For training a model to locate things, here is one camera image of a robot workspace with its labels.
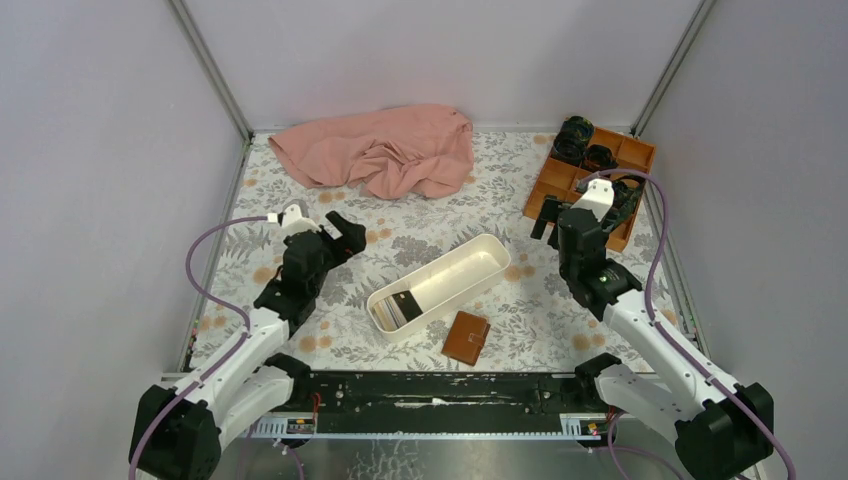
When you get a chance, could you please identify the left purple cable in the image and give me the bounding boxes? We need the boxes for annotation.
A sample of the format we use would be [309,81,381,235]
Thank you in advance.
[128,215,270,480]

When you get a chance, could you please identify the stack of cards in tray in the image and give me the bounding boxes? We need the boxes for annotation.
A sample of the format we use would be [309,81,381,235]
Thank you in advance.
[372,290,423,331]

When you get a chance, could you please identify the white oblong plastic tray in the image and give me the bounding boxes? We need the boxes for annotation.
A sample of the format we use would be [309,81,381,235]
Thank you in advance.
[366,234,511,343]

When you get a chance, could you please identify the pink crumpled cloth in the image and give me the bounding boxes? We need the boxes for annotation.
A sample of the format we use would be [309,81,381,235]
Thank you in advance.
[269,104,474,200]

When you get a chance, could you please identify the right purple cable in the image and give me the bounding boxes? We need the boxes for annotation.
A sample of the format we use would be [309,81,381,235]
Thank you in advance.
[578,168,799,480]

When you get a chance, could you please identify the large rolled dark tie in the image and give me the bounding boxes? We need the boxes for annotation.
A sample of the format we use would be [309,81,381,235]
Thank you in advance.
[550,115,595,167]

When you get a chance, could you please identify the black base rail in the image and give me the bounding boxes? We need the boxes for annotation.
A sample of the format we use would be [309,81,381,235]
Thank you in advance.
[256,370,615,442]

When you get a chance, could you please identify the small rolled dark tie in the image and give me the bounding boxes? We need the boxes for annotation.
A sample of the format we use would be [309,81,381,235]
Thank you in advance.
[581,144,618,173]

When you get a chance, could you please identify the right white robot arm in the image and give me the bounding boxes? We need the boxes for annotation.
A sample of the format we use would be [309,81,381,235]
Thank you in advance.
[531,197,775,479]

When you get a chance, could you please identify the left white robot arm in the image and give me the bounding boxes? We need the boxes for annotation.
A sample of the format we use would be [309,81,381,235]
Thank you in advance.
[128,205,367,479]

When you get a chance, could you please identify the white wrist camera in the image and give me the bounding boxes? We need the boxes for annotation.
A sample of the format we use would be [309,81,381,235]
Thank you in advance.
[266,200,319,236]
[571,178,615,223]

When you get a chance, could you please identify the purple cable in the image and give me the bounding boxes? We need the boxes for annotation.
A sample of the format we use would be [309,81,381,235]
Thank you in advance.
[128,215,270,480]
[578,168,799,480]

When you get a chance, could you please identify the floral patterned table mat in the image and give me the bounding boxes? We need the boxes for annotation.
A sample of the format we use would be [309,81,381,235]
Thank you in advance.
[188,131,694,374]

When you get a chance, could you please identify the wooden compartment organizer box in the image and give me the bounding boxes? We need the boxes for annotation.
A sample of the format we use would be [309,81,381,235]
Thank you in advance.
[523,124,657,252]

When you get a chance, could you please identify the brown leather card holder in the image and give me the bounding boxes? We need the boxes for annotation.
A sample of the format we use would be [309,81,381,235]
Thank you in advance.
[441,311,490,366]

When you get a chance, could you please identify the unrolled dark patterned tie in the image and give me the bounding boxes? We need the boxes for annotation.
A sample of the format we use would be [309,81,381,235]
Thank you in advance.
[601,175,646,233]

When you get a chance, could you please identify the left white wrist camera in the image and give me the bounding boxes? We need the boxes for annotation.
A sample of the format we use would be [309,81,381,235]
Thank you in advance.
[266,200,319,236]

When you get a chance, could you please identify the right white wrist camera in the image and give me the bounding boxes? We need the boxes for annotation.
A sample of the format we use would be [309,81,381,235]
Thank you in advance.
[571,178,615,223]

